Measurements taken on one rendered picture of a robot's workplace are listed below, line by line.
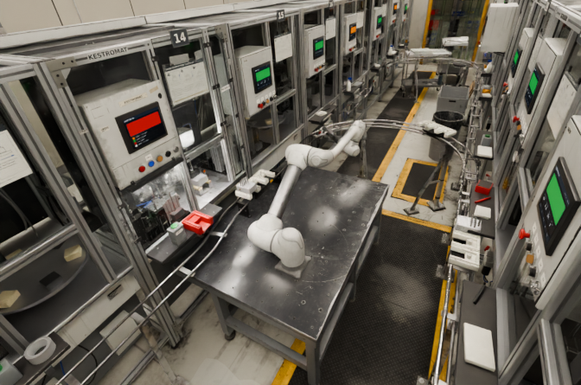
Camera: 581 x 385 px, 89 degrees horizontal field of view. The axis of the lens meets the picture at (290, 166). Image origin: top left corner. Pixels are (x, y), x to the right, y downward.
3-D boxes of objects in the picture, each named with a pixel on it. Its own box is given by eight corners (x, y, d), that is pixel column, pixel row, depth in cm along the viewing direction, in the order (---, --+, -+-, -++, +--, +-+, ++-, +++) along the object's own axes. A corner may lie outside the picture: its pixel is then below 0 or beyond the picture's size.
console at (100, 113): (124, 191, 153) (86, 105, 129) (92, 179, 166) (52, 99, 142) (185, 154, 183) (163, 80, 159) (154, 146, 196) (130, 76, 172)
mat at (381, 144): (374, 191, 364) (374, 190, 363) (329, 180, 390) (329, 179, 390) (437, 71, 789) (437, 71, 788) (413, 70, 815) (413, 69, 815)
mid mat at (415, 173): (441, 209, 328) (441, 208, 327) (390, 196, 352) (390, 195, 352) (450, 166, 400) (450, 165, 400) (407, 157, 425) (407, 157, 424)
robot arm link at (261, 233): (267, 251, 180) (239, 239, 191) (277, 255, 194) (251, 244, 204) (313, 142, 202) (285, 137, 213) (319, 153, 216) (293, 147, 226)
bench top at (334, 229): (316, 344, 153) (316, 340, 151) (173, 269, 200) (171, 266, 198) (389, 188, 262) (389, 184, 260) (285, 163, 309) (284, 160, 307)
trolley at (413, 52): (401, 98, 634) (407, 50, 584) (399, 90, 681) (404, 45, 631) (445, 98, 617) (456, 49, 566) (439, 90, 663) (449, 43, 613)
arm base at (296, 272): (314, 254, 198) (314, 248, 195) (298, 279, 182) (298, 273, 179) (290, 246, 206) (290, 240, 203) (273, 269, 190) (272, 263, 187)
